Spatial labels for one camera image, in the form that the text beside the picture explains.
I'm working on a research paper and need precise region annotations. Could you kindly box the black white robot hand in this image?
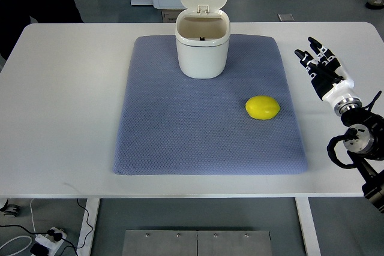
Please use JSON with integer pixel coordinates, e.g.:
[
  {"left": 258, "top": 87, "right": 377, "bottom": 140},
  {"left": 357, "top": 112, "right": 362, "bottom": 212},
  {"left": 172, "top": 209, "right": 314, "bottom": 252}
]
[{"left": 295, "top": 37, "right": 362, "bottom": 116}]

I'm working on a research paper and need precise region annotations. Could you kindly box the yellow lemon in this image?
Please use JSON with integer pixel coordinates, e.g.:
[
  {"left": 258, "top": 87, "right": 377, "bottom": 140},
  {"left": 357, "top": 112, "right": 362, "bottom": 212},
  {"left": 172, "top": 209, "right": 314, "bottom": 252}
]
[{"left": 245, "top": 95, "right": 280, "bottom": 120}]

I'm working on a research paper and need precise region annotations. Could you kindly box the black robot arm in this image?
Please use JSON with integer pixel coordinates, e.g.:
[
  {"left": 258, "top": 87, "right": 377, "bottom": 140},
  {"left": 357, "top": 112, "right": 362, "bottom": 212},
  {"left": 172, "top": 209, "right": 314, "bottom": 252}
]
[{"left": 326, "top": 91, "right": 383, "bottom": 213}]

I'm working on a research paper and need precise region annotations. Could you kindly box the white trash bin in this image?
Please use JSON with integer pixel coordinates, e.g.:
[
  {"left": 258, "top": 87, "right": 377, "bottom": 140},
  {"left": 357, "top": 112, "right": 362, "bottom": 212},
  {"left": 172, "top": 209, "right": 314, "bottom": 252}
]
[{"left": 175, "top": 5, "right": 230, "bottom": 79}]

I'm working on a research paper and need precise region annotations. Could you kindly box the grey floor socket plate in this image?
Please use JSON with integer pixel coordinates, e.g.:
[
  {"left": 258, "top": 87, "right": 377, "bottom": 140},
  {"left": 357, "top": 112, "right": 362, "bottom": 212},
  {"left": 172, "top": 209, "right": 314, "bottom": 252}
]
[{"left": 277, "top": 13, "right": 295, "bottom": 22}]

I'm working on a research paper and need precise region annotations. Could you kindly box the shoe of bystander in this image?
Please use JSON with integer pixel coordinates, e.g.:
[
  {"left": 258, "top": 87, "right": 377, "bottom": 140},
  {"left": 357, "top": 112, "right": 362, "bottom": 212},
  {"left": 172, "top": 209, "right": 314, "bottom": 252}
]
[{"left": 365, "top": 0, "right": 384, "bottom": 10}]

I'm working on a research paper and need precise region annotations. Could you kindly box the white table leg right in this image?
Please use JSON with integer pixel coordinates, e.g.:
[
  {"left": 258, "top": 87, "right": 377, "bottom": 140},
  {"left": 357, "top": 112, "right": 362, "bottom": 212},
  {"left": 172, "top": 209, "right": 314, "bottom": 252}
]
[{"left": 295, "top": 197, "right": 321, "bottom": 256}]

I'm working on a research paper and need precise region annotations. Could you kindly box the white table leg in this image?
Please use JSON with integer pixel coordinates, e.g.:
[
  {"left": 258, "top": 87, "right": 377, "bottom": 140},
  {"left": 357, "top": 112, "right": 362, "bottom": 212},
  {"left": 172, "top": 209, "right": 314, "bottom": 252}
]
[
  {"left": 295, "top": 197, "right": 321, "bottom": 256},
  {"left": 77, "top": 198, "right": 100, "bottom": 256}
]

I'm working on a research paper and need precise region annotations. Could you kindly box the cardboard box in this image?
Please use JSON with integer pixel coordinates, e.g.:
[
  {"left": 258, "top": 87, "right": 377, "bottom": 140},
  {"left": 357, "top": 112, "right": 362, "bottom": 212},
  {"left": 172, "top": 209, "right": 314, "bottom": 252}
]
[{"left": 161, "top": 10, "right": 182, "bottom": 23}]

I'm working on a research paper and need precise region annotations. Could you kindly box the blue quilted mat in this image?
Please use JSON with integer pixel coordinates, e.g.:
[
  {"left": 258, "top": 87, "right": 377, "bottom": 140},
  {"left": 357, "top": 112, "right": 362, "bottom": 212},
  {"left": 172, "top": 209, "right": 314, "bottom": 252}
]
[{"left": 113, "top": 34, "right": 307, "bottom": 175}]

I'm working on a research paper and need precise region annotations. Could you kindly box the grey metal floor plate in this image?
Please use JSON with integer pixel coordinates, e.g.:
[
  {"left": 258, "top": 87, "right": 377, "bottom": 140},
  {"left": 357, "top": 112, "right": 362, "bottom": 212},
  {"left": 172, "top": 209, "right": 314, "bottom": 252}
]
[{"left": 122, "top": 230, "right": 272, "bottom": 255}]

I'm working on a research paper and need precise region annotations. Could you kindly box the white table leg left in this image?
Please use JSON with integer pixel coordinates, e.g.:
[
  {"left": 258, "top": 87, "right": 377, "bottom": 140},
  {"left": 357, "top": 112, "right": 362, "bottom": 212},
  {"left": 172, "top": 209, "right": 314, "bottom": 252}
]
[{"left": 77, "top": 198, "right": 100, "bottom": 256}]

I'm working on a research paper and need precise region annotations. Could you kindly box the white power strip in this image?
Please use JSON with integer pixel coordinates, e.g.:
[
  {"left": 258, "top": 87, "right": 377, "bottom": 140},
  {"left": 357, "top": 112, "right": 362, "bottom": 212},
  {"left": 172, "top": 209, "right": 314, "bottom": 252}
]
[{"left": 35, "top": 227, "right": 67, "bottom": 255}]

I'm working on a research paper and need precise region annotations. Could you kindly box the black power cable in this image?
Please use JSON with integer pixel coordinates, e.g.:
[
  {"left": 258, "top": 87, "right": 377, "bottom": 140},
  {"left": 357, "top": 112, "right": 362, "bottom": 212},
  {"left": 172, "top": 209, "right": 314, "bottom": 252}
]
[{"left": 0, "top": 198, "right": 94, "bottom": 256}]

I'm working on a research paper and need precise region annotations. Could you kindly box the white cable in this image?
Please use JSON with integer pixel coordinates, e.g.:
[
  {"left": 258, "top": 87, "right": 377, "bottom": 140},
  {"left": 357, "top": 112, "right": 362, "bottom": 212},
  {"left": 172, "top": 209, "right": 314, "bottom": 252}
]
[{"left": 0, "top": 198, "right": 38, "bottom": 256}]

